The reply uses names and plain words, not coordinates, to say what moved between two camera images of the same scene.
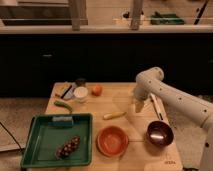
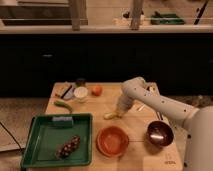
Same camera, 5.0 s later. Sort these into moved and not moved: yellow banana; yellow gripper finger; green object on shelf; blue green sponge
Moved: yellow gripper finger
Not moved: yellow banana; blue green sponge; green object on shelf
